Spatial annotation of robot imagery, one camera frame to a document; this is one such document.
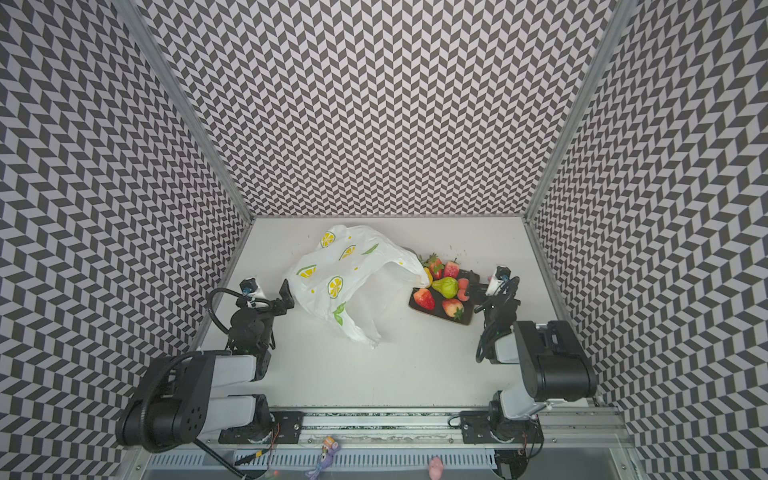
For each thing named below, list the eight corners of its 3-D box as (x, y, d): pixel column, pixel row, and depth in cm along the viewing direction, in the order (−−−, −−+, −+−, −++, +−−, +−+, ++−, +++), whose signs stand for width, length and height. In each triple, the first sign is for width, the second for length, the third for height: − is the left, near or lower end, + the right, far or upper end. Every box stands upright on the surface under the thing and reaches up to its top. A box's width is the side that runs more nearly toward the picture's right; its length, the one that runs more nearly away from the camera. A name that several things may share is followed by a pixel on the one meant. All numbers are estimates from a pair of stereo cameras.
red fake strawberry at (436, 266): (429, 283, 101) (431, 273, 96) (428, 262, 107) (429, 252, 102) (442, 283, 101) (444, 273, 96) (440, 262, 107) (442, 252, 102)
